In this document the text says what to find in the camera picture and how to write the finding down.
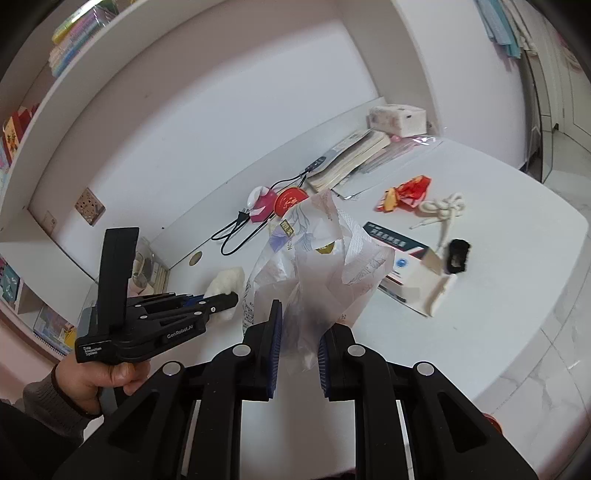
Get row of colourful picture books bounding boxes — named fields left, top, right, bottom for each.
left=0, top=258, right=78, bottom=357

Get grey inline controller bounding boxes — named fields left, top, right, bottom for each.
left=302, top=141, right=345, bottom=178

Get red books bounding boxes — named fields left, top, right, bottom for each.
left=0, top=104, right=40, bottom=185

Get black power cable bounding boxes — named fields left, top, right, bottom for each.
left=211, top=167, right=315, bottom=256

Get white wall shelf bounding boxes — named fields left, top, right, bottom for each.
left=0, top=0, right=402, bottom=245

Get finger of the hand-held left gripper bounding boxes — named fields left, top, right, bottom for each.
left=124, top=292, right=207, bottom=315
left=139, top=292, right=239, bottom=334

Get clear plastic sleeve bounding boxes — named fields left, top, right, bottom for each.
left=332, top=136, right=444, bottom=200

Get wooden wall socket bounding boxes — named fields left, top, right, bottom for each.
left=75, top=188, right=106, bottom=227

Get red gold fabric ribbon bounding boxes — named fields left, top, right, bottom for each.
left=375, top=175, right=435, bottom=213

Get person's left forearm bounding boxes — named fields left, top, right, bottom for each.
left=0, top=367, right=103, bottom=446

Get black hair clip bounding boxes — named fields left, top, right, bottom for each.
left=444, top=239, right=472, bottom=274

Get white tissue pack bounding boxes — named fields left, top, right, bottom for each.
left=367, top=104, right=428, bottom=137

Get white blue cardboard box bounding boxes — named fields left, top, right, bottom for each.
left=363, top=222, right=458, bottom=318

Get clear glass jar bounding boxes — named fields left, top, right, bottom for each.
left=131, top=237, right=169, bottom=296

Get white tissue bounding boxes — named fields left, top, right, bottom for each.
left=204, top=267, right=245, bottom=324

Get person's left hand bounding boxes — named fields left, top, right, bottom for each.
left=53, top=354, right=151, bottom=416

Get stack of pastel books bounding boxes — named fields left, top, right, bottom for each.
left=50, top=0, right=134, bottom=78

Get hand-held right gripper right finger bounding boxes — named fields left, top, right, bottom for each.
left=318, top=323, right=539, bottom=480

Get hanging pastel cloths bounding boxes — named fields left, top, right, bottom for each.
left=475, top=0, right=536, bottom=58

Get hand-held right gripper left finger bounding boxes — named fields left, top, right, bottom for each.
left=53, top=299, right=283, bottom=480

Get white printed plastic bag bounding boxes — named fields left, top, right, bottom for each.
left=242, top=187, right=396, bottom=377

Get red paper cup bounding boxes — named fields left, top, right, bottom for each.
left=276, top=187, right=309, bottom=217

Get knotted white rope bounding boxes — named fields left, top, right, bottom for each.
left=410, top=191, right=467, bottom=247

